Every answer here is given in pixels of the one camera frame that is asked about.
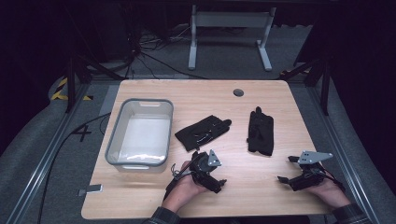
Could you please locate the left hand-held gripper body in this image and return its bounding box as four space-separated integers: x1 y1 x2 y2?
188 149 223 194

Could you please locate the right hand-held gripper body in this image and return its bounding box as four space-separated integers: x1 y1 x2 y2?
289 150 333 192

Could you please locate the black glove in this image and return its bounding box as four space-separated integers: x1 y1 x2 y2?
174 114 233 153
246 105 276 158

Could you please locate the person's right hand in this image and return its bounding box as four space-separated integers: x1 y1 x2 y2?
305 178 351 210

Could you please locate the person's left hand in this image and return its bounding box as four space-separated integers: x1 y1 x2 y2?
161 161 208 215

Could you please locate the black metal stand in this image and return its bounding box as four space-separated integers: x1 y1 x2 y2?
63 55 126 114
279 56 332 117

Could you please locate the yellow black hazard tape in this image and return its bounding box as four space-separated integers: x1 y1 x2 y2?
50 77 94 102

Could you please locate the left hand-held gripper cable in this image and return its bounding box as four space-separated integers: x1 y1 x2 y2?
163 163 191 201

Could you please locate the hand-held gripper cable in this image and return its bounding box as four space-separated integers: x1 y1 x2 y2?
163 163 191 201
322 169 346 191

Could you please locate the right hand-held gripper cable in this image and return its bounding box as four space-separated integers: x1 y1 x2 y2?
322 169 346 191

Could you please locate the aluminium rail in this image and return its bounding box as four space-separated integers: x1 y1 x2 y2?
5 83 92 224
305 85 380 224

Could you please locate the small grey metal bracket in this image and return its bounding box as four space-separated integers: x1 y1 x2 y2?
77 184 104 197

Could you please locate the tangle of floor cables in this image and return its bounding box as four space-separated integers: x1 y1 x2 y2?
123 23 209 80

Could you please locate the black floor cable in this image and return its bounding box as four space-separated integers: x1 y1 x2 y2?
36 112 112 224

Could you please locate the white metal desk frame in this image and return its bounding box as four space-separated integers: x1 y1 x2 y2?
188 4 277 72

